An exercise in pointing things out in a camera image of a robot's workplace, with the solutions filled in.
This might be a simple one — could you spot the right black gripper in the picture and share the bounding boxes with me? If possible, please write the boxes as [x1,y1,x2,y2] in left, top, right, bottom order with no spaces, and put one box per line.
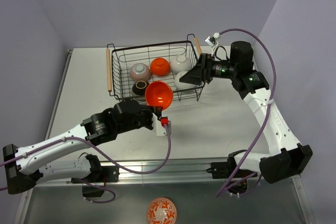
[179,53,238,86]

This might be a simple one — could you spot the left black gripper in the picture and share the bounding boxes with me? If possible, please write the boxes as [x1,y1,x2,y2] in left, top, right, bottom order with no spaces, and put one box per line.
[117,104,162,134]

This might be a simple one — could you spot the grey white bowl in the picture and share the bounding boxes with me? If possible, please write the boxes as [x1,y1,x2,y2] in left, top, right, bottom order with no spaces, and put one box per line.
[170,55,191,74]

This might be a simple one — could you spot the brown bowl beige inside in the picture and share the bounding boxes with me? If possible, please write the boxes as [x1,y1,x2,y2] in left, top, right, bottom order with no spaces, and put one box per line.
[132,80,149,97]

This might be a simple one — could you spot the black white patterned bowl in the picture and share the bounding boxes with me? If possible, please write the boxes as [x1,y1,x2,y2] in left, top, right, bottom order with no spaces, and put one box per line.
[130,63,151,82]

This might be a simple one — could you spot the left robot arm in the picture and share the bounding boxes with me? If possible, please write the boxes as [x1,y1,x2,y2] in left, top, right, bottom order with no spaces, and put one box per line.
[1,100,171,195]

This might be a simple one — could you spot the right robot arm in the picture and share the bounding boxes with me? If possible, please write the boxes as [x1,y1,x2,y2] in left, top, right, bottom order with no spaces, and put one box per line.
[180,41,313,184]

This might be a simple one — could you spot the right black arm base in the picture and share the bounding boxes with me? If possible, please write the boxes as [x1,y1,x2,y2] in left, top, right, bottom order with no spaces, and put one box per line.
[206,161,253,194]

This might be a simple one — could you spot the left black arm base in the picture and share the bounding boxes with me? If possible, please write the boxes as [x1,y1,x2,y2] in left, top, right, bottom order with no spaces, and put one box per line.
[82,166,119,198]

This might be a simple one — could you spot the orange white patterned bowl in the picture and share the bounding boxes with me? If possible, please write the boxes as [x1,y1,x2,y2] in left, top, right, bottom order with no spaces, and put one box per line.
[146,197,177,224]

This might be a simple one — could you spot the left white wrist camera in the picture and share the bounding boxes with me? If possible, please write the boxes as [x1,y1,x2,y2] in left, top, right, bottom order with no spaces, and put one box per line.
[153,116,172,136]

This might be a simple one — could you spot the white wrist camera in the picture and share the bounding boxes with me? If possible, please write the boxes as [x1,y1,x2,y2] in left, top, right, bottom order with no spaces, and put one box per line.
[153,116,172,136]
[205,33,221,55]

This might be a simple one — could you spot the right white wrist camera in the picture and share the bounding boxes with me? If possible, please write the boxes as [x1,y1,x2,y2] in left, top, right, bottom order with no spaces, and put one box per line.
[205,33,221,55]

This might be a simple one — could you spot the black wire dish rack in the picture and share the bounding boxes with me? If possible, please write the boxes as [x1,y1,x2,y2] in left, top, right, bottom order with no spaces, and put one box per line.
[106,34,203,104]

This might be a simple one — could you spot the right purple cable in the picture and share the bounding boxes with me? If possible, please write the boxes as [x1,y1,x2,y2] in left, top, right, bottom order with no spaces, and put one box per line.
[215,28,277,198]

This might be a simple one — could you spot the aluminium mounting rail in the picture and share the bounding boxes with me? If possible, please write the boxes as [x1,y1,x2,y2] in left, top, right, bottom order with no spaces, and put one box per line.
[34,157,301,188]

